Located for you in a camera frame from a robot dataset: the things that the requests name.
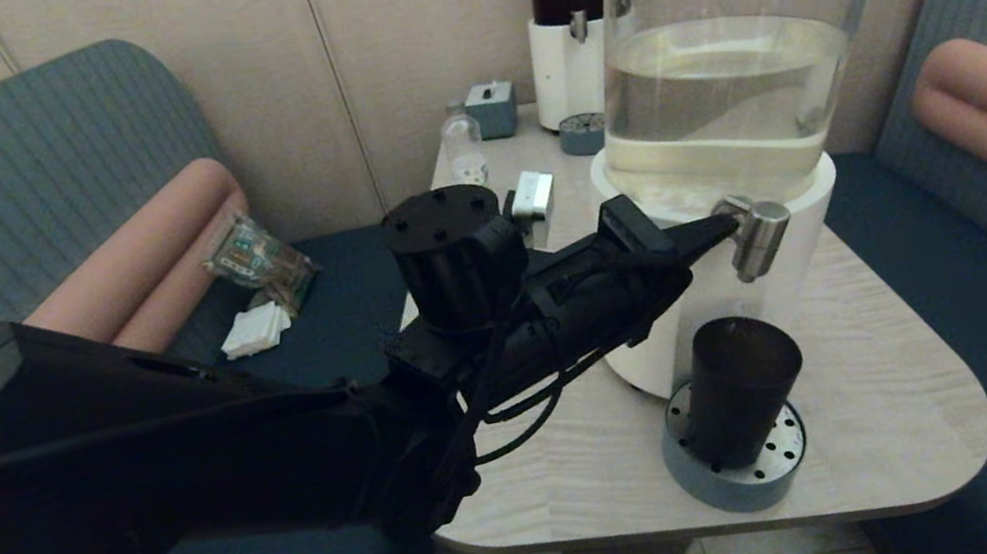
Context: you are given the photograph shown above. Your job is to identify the metal water dispenser tap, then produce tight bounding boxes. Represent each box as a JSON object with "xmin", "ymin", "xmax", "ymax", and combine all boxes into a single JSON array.
[{"xmin": 709, "ymin": 187, "xmax": 802, "ymax": 288}]

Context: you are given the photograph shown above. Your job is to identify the dark brown plastic cup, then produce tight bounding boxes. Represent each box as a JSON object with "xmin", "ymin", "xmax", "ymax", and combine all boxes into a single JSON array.
[{"xmin": 668, "ymin": 305, "xmax": 821, "ymax": 476}]

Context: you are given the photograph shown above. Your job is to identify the small blue drip tray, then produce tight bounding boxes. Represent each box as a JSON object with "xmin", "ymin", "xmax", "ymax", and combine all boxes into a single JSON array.
[{"xmin": 555, "ymin": 108, "xmax": 612, "ymax": 160}]

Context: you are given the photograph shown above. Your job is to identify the clear water dispenser white base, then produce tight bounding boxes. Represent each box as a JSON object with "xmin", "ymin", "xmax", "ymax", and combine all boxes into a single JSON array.
[{"xmin": 537, "ymin": 0, "xmax": 987, "ymax": 412}]

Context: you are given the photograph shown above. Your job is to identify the clear plastic bottle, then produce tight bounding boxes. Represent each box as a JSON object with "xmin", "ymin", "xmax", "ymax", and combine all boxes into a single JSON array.
[{"xmin": 436, "ymin": 97, "xmax": 493, "ymax": 192}]

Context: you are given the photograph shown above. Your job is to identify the small dispenser with dark drink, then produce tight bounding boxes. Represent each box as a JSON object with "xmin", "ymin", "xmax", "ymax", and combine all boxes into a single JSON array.
[{"xmin": 518, "ymin": 0, "xmax": 654, "ymax": 136}]

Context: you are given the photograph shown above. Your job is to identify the blue-grey tissue box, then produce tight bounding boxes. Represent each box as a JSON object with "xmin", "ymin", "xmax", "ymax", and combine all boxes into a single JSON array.
[{"xmin": 461, "ymin": 77, "xmax": 523, "ymax": 143}]

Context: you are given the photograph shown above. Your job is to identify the large blue perforated drip tray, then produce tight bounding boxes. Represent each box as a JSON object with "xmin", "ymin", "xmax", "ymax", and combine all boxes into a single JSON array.
[{"xmin": 651, "ymin": 363, "xmax": 819, "ymax": 527}]

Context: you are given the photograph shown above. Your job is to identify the clear snack packet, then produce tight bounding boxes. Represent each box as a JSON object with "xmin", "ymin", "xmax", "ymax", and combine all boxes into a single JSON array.
[{"xmin": 194, "ymin": 202, "xmax": 324, "ymax": 329}]

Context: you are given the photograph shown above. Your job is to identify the white paper napkins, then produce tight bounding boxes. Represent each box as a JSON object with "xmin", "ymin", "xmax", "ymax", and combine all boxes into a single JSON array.
[{"xmin": 214, "ymin": 298, "xmax": 297, "ymax": 362}]

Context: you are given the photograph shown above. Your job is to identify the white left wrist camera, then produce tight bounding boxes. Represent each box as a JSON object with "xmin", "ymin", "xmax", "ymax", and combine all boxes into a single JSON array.
[{"xmin": 504, "ymin": 166, "xmax": 562, "ymax": 229}]

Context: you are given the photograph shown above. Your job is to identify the black left wrist camera cable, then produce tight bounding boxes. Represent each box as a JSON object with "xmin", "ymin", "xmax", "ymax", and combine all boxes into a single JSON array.
[{"xmin": 461, "ymin": 369, "xmax": 591, "ymax": 470}]

